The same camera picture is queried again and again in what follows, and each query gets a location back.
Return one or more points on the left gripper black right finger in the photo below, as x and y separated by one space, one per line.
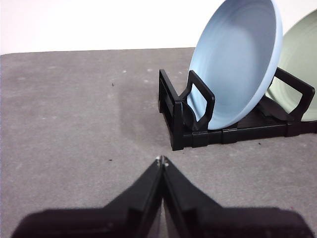
223 223

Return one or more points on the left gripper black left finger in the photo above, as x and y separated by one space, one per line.
111 223

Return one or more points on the blue round plate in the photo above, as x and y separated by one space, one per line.
235 62

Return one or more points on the pale green round plate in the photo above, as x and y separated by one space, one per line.
302 62

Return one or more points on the black plastic plate rack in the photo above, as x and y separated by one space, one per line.
198 138

